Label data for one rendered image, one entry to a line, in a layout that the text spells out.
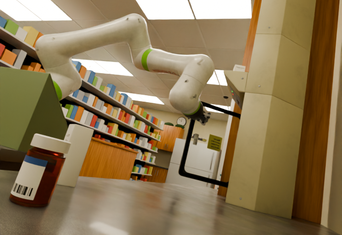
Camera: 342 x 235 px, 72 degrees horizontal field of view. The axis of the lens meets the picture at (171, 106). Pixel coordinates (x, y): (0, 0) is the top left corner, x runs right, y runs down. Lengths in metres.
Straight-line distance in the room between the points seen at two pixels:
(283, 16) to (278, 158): 0.65
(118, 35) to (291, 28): 0.82
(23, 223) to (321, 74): 1.49
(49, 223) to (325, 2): 1.77
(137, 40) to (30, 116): 0.57
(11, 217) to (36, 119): 0.77
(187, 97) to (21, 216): 0.67
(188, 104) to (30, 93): 0.61
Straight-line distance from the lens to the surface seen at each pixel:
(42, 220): 0.27
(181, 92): 0.84
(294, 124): 1.16
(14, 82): 1.14
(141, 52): 1.20
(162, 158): 7.12
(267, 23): 1.26
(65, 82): 1.21
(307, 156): 1.41
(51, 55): 1.21
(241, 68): 1.21
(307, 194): 1.40
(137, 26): 1.18
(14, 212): 0.28
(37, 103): 1.01
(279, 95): 1.12
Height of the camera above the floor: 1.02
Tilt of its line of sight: 14 degrees up
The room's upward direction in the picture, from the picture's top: 15 degrees clockwise
